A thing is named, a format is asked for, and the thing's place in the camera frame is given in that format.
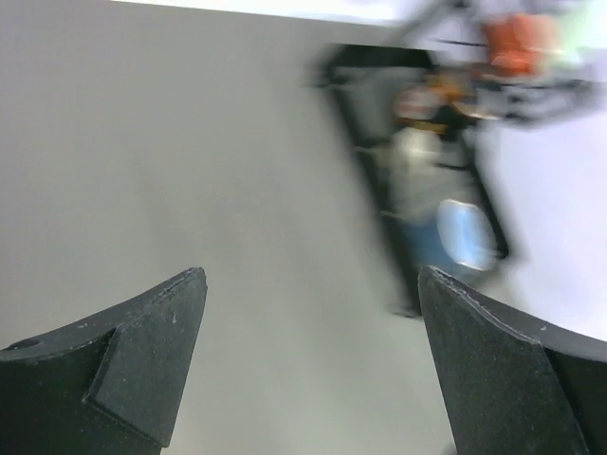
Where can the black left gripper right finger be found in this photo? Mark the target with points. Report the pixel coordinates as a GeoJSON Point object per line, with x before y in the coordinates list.
{"type": "Point", "coordinates": [512, 383]}

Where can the black orange mug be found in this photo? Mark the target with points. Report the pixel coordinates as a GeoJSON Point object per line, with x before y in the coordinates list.
{"type": "Point", "coordinates": [445, 102]}

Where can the beige ceramic mug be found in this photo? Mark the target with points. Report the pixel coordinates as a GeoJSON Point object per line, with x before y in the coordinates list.
{"type": "Point", "coordinates": [424, 171]}

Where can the blue ceramic mug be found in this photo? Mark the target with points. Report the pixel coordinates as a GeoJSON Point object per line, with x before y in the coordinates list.
{"type": "Point", "coordinates": [456, 238]}

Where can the black wire dish rack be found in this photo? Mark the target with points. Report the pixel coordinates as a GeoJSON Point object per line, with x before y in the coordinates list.
{"type": "Point", "coordinates": [361, 82]}

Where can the orange ceramic mug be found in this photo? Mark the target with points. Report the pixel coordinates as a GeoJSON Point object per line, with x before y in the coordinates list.
{"type": "Point", "coordinates": [521, 44]}

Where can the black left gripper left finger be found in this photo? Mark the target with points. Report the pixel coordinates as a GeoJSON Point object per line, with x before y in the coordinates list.
{"type": "Point", "coordinates": [111, 383]}

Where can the light green plastic cup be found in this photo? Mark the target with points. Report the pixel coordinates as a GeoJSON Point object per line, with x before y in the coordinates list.
{"type": "Point", "coordinates": [583, 31]}

